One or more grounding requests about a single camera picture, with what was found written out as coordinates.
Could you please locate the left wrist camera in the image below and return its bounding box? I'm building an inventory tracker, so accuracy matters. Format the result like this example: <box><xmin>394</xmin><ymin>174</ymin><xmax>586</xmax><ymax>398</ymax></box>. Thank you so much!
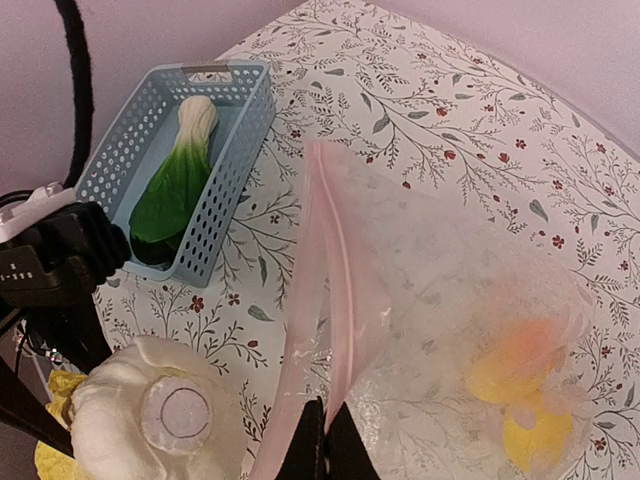
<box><xmin>0</xmin><ymin>182</ymin><xmax>76</xmax><ymax>301</ymax></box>

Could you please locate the light blue plastic basket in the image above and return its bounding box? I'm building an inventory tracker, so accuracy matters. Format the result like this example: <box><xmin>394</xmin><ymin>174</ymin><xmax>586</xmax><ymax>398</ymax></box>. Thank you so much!
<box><xmin>75</xmin><ymin>60</ymin><xmax>275</xmax><ymax>287</ymax></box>

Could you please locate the floral patterned table mat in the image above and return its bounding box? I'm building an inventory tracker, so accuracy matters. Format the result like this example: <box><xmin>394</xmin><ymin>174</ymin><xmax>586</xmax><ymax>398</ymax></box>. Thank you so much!
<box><xmin>96</xmin><ymin>1</ymin><xmax>639</xmax><ymax>479</ymax></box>

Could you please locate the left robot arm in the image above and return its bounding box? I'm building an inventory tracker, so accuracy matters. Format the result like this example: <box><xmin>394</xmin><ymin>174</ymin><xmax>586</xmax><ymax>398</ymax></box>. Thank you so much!
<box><xmin>1</xmin><ymin>1</ymin><xmax>131</xmax><ymax>373</ymax></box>

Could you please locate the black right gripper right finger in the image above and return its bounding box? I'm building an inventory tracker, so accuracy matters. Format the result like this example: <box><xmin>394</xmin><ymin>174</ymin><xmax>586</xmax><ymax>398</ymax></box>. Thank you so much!
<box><xmin>327</xmin><ymin>403</ymin><xmax>380</xmax><ymax>480</ymax></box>

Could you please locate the yellow napa cabbage toy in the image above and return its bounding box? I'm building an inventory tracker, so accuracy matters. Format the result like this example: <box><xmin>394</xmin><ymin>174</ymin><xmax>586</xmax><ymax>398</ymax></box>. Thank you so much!
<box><xmin>34</xmin><ymin>336</ymin><xmax>247</xmax><ymax>479</ymax></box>

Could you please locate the green bok choy toy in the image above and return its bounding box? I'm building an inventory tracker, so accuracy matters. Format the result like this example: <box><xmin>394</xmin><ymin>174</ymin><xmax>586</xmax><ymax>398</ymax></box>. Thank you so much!
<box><xmin>129</xmin><ymin>96</ymin><xmax>218</xmax><ymax>265</ymax></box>

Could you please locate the yellow lemon toy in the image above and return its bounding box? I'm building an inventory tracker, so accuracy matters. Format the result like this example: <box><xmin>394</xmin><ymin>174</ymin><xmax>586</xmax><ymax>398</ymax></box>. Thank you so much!
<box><xmin>502</xmin><ymin>408</ymin><xmax>573</xmax><ymax>476</ymax></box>

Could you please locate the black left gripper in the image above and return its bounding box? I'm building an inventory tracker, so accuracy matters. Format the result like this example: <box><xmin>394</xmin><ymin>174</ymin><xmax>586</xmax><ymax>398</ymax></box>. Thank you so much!
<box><xmin>1</xmin><ymin>202</ymin><xmax>130</xmax><ymax>457</ymax></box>

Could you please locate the clear pink zip top bag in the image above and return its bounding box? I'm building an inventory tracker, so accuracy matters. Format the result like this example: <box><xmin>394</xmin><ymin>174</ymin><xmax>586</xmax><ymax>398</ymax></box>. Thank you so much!
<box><xmin>250</xmin><ymin>142</ymin><xmax>595</xmax><ymax>479</ymax></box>

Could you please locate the orange mango toy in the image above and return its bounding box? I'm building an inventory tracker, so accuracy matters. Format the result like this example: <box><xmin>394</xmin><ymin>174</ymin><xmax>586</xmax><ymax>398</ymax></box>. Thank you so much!
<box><xmin>465</xmin><ymin>320</ymin><xmax>566</xmax><ymax>404</ymax></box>

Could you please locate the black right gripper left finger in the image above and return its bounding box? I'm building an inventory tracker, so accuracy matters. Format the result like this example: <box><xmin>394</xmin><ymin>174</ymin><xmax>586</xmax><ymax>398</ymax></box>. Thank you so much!
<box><xmin>280</xmin><ymin>397</ymin><xmax>326</xmax><ymax>480</ymax></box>

